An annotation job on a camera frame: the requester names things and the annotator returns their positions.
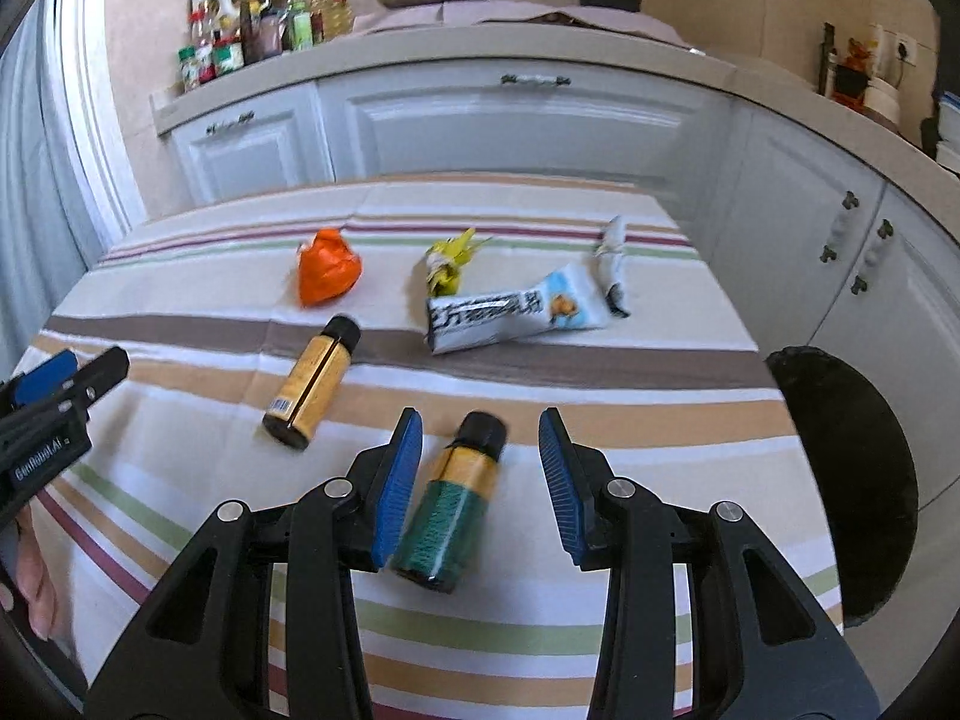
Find stacked white bowls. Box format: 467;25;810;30
935;93;960;174

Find person's hand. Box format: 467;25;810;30
2;505;57;640

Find dark olive oil bottle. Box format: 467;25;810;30
815;21;836;96

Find amber bottle black cap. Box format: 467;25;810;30
262;316;361;450

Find green label bottle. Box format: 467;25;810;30
286;0;313;52

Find small orange wrapper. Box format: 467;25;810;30
298;227;363;307

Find white blue snack packet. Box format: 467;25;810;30
427;263;612;355

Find white spice rack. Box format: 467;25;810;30
187;0;249;47

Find cooking oil bottle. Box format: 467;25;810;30
311;0;355;43

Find paper covering stove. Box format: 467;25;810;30
353;0;690;49

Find white blender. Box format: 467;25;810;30
862;23;901;132

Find yellow wrapper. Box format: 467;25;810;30
425;227;490;298

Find striped tablecloth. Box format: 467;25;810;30
26;176;846;718

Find black trash bin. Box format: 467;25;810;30
766;346;919;628

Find green bottle yellow band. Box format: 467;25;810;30
392;411;508;593

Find twisted white paper wrapper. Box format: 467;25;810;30
594;216;630;319

